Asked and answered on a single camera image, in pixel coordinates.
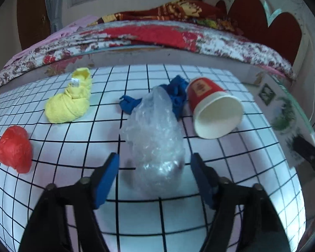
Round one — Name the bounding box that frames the red padded headboard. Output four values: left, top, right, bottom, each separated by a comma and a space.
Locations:
215, 0, 313, 74

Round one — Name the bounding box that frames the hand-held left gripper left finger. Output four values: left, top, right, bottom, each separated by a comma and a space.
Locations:
18, 152, 120, 252

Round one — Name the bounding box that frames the grid pattern tablecloth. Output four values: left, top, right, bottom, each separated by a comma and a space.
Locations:
0, 63, 307, 252

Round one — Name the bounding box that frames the floral quilt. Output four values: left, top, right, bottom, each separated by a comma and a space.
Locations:
0, 20, 296, 90

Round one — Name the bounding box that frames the clear plastic bag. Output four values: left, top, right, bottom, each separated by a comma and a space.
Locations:
120, 86, 187, 197

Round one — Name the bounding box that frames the red paper cup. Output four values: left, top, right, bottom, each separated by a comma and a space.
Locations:
187, 77, 244, 139

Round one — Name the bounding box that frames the grey curtain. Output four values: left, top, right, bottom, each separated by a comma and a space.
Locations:
45, 0, 66, 33

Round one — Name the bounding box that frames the blue crumpled cloth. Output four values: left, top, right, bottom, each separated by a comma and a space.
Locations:
119, 75, 189, 118

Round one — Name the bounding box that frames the pink cloth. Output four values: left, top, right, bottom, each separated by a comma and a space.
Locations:
3, 15, 100, 69

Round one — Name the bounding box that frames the white bed frame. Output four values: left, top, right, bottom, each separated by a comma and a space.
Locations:
0, 47, 268, 95

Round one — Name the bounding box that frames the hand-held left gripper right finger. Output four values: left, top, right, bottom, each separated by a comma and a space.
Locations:
190, 153, 292, 252

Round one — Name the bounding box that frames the red printed blanket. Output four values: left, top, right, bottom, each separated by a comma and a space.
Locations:
88, 0, 242, 34

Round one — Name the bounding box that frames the red crumpled plastic bag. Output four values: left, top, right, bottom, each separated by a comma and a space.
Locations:
0, 126, 33, 174

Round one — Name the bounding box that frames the yellow cloth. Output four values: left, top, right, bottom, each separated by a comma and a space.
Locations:
45, 68, 92, 124

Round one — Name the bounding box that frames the brown wooden door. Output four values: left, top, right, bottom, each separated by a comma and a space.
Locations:
17, 0, 51, 50

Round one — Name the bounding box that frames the green and white carton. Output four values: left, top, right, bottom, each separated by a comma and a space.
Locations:
257, 75, 315, 168

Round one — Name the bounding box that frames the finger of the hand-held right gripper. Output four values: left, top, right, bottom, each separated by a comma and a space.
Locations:
291, 135, 315, 179

